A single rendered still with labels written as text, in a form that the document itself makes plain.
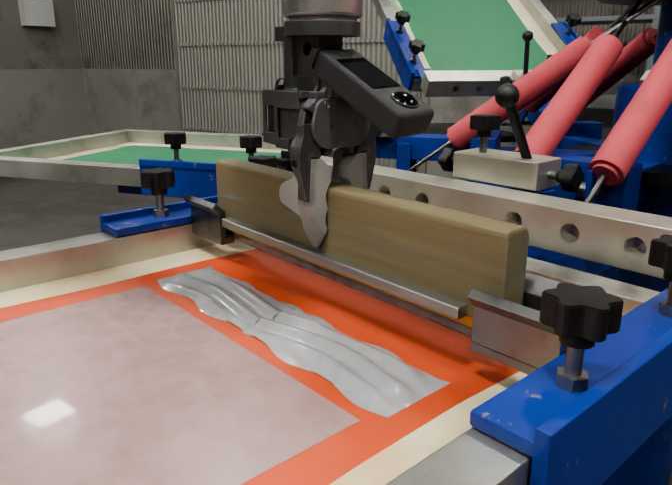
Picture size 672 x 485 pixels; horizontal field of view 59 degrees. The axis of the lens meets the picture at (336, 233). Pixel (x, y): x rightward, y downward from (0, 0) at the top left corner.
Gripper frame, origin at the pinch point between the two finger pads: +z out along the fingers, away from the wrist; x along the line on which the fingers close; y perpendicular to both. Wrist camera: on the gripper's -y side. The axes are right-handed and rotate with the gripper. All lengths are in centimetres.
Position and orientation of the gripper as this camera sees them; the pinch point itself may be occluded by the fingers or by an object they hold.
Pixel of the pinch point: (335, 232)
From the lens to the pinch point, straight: 59.4
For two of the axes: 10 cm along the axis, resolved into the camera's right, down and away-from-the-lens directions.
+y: -6.6, -2.1, 7.2
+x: -7.5, 1.8, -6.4
